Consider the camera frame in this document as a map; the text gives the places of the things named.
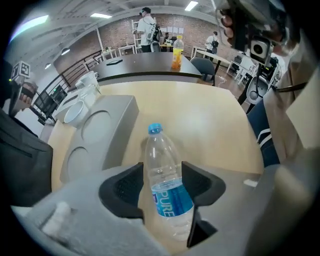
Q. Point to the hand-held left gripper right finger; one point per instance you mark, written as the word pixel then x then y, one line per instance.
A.
pixel 207 190

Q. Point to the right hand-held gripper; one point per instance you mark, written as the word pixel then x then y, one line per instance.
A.
pixel 252 17

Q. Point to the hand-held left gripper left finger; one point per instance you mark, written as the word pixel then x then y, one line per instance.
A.
pixel 117 197

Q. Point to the clear blue-capped water bottle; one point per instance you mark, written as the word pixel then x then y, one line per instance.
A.
pixel 162 160

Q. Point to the orange juice bottle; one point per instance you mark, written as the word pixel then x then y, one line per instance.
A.
pixel 177 53

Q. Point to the person's right hand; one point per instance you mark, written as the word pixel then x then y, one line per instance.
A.
pixel 228 30

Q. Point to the white desk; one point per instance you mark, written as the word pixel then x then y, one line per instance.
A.
pixel 243 66

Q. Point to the long white table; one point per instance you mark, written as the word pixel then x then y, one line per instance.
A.
pixel 215 56

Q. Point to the rectangular ceiling light panel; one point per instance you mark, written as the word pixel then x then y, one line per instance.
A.
pixel 191 5
pixel 32 25
pixel 101 15

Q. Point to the white shell chair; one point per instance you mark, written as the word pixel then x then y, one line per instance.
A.
pixel 258 86

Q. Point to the blue-grey office chair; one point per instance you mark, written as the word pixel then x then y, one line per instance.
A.
pixel 203 67

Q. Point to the grey tray with round recesses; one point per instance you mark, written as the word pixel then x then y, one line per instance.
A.
pixel 112 120

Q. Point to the person's navy striped trousers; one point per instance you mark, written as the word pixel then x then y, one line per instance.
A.
pixel 265 130

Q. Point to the white bowl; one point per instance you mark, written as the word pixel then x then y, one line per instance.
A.
pixel 75 112

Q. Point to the person's beige jacket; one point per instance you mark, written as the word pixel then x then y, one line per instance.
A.
pixel 295 117

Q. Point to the dark brown table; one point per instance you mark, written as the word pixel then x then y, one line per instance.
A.
pixel 147 63

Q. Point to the white shelf unit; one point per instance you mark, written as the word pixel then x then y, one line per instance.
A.
pixel 136 35

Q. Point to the stack of white cups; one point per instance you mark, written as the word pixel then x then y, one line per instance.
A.
pixel 87 83

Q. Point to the black mesh office chair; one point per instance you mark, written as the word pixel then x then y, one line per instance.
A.
pixel 46 103

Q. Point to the small white table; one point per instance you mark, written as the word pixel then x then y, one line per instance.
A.
pixel 126 48

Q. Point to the black metal railing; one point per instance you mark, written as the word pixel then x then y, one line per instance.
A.
pixel 72 70

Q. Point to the round pendant lamp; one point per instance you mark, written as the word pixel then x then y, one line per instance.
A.
pixel 47 66
pixel 65 51

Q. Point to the white fisheye camera box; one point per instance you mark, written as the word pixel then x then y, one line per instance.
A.
pixel 260 48

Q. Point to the white papers on wall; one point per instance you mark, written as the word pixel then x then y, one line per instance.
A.
pixel 174 29

